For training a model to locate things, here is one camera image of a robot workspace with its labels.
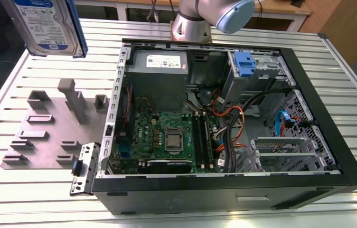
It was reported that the hard disk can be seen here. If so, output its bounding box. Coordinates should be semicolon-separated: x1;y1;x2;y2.
0;0;90;58

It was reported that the silver disk bay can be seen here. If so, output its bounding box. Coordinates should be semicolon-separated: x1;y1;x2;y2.
250;136;328;173

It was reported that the silver CPU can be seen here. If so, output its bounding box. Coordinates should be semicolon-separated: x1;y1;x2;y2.
166;132;182;147

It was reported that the green motherboard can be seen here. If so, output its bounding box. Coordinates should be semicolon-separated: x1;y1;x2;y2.
108;111;223;174

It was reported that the grey power supply unit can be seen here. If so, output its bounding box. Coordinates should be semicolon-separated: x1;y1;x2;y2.
124;48;190;114

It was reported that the black RAM slot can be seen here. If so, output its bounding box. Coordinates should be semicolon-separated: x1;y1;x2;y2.
192;111;204;168
202;111;215;168

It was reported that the CPU socket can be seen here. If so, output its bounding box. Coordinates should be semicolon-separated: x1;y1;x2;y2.
163;127;188;157

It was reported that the black graphics card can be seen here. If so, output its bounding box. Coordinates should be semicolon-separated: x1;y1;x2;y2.
138;158;195;174

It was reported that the silver drive cage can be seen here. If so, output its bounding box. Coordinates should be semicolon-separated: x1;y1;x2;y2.
222;49;296;105

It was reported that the blue plastic drive latch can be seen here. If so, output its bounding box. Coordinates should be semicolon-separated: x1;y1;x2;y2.
234;51;258;78

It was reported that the black PC case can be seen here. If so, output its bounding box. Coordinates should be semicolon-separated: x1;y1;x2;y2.
91;38;357;216

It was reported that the grey parts rack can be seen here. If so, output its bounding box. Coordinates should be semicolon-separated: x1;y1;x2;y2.
0;79;114;171

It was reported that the wooden desk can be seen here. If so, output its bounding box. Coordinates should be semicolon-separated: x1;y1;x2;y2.
255;0;312;33

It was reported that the orange wire bundle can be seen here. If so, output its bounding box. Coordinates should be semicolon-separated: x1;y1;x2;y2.
212;105;248;152

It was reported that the black cable bundle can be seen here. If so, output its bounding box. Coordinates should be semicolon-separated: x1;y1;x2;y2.
224;87;294;173

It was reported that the blue data wire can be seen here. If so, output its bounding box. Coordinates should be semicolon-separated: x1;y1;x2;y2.
275;109;294;138

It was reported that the metal bracket with blue latch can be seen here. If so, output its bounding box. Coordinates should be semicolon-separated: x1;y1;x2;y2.
70;142;102;197

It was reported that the power wire with black plug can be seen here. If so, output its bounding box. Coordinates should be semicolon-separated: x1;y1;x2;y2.
288;115;319;128

